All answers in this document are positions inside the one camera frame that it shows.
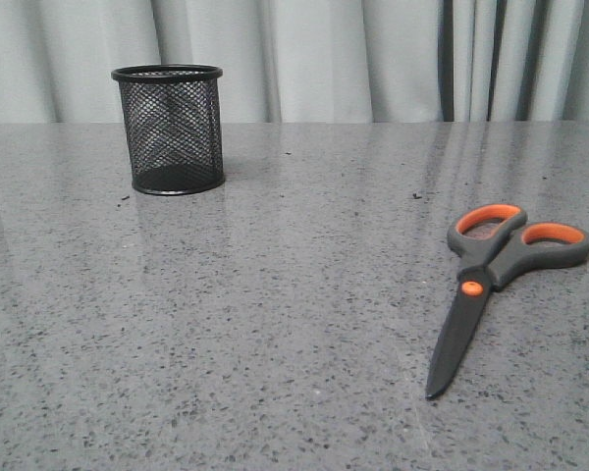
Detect black mesh pen cup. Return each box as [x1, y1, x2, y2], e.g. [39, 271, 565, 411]
[111, 64, 225, 195]

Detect grey orange scissors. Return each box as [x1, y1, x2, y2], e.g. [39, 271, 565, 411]
[425, 203, 589, 399]

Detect grey curtain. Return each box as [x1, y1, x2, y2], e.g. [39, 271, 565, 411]
[0, 1, 589, 123]

